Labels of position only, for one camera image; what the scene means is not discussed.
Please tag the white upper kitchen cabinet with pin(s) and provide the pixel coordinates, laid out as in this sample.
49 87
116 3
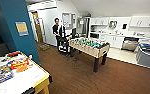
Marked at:
99 21
144 22

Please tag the white lower kitchen cabinet unit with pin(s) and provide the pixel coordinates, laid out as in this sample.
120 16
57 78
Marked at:
112 41

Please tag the black wheeled cart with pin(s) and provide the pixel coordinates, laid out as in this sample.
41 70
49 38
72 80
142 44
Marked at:
66 45

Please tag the foosball table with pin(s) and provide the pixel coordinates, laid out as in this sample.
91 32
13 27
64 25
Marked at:
89 46

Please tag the person in black clothes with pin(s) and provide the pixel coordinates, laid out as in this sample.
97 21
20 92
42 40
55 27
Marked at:
57 31

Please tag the cardboard box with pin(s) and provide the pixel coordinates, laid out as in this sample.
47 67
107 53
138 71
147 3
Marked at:
44 47

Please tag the white door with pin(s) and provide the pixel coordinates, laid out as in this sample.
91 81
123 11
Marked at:
41 30

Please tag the brown wooden door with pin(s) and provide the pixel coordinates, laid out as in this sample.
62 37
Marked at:
36 28

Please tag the red and black game piece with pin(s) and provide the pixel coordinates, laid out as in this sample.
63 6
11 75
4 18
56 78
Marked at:
14 53

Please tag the white table with yellow edge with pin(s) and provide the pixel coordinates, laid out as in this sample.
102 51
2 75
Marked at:
21 80

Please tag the grey bin with black lid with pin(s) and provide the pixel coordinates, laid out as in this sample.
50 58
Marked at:
146 60

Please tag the grey bin with blue lid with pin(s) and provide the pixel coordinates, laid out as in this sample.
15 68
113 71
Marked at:
149 46

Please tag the wall notice board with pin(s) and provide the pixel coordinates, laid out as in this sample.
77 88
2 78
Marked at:
70 20

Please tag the yellow wall poster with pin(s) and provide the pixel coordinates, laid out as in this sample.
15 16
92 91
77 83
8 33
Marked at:
21 28

